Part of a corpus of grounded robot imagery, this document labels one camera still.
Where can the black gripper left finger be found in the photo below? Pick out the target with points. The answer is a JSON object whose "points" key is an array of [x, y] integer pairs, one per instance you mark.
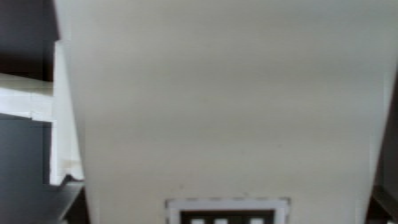
{"points": [[65, 194]]}

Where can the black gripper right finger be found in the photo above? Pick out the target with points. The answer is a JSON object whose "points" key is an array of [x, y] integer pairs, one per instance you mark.
{"points": [[383, 207]]}

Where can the white box with marker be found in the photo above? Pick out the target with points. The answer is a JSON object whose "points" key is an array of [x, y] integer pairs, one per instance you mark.
{"points": [[230, 93]]}

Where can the white U-shaped frame fence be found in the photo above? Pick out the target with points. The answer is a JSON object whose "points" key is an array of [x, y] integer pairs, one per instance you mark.
{"points": [[25, 98]]}

